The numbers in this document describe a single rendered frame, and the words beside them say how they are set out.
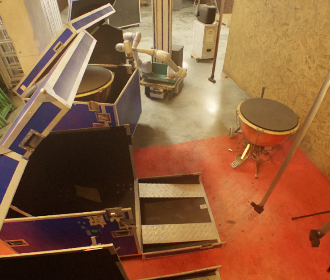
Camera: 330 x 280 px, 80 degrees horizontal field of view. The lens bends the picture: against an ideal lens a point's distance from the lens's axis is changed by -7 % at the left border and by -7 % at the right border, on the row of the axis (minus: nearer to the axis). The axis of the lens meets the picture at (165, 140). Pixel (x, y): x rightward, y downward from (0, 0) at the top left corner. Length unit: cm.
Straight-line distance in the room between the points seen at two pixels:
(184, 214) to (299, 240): 123
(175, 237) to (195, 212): 40
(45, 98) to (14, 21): 253
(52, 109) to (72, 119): 178
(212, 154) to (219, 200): 75
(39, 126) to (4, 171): 29
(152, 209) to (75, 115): 139
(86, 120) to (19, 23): 151
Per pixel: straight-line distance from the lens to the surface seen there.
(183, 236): 224
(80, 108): 251
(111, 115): 240
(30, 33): 332
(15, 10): 331
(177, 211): 244
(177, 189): 252
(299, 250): 264
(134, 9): 955
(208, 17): 575
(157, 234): 218
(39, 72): 253
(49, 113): 90
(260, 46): 430
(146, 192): 241
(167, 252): 214
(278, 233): 262
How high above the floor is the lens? 214
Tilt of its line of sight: 42 degrees down
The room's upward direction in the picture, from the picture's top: straight up
